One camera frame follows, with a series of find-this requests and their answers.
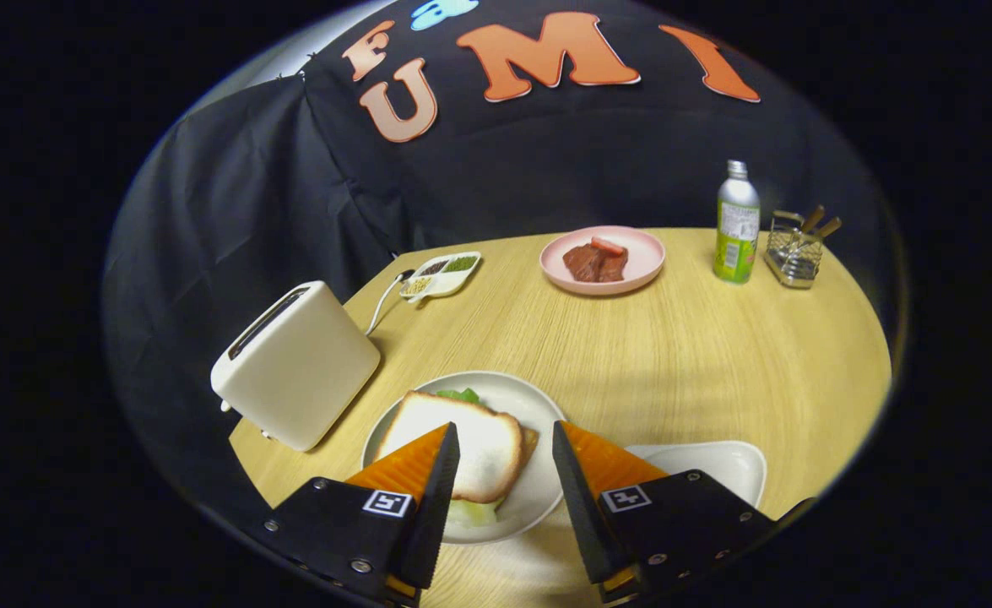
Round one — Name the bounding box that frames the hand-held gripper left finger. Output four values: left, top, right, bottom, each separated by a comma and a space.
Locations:
263, 422, 461, 605

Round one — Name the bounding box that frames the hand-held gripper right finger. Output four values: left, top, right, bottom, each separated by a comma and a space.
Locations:
552, 421, 788, 602

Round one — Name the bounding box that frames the thick toast bread slice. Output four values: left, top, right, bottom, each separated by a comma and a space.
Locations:
375, 390, 524, 504

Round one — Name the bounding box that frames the green lettuce leaf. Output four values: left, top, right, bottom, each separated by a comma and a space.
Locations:
436, 388, 505, 529

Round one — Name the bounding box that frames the curved white dish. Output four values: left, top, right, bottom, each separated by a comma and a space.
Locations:
626, 440, 768, 509

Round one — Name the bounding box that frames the white toaster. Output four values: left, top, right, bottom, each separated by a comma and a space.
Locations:
210, 280, 382, 453

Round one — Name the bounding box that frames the round white plate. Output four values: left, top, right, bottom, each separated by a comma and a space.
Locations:
361, 371, 568, 546

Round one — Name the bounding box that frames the pink plate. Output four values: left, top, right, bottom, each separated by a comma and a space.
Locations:
539, 225, 666, 296

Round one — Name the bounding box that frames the white divided dish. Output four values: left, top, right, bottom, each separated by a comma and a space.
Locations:
400, 251, 482, 302

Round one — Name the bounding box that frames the brown meat piece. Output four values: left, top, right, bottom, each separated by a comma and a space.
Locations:
562, 243, 629, 283

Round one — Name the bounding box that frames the green and silver bottle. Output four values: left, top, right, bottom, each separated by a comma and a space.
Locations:
713, 160, 761, 284

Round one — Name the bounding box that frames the black backdrop cloth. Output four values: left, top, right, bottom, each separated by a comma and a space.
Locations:
103, 0, 902, 508

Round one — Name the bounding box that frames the white toaster cable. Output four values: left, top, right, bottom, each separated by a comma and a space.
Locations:
366, 270, 412, 336

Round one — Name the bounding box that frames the wire cutlery basket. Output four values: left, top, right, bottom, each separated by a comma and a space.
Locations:
763, 210, 824, 290

